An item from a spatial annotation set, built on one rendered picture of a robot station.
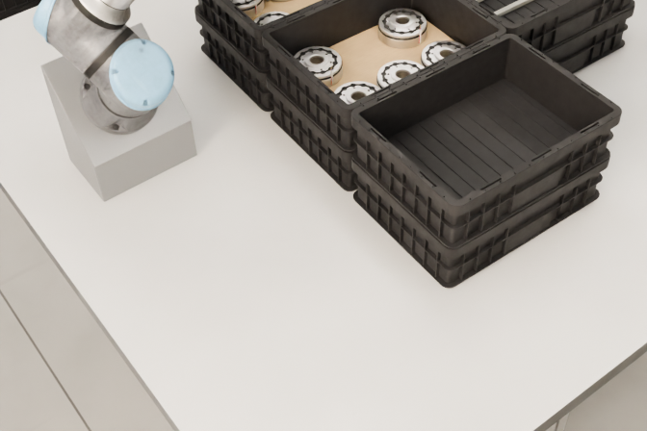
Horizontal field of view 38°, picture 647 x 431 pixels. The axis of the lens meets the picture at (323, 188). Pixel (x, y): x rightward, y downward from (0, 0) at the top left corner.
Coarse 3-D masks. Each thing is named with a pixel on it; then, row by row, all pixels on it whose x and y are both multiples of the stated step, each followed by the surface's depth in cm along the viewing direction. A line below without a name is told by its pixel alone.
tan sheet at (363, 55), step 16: (368, 32) 202; (432, 32) 201; (336, 48) 198; (352, 48) 198; (368, 48) 198; (384, 48) 198; (416, 48) 198; (352, 64) 194; (368, 64) 194; (352, 80) 191; (368, 80) 191
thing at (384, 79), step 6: (402, 60) 190; (384, 66) 189; (390, 66) 189; (396, 66) 189; (408, 66) 188; (414, 66) 189; (420, 66) 188; (378, 72) 187; (384, 72) 188; (390, 72) 187; (378, 78) 186; (384, 78) 186; (390, 78) 186; (384, 84) 185
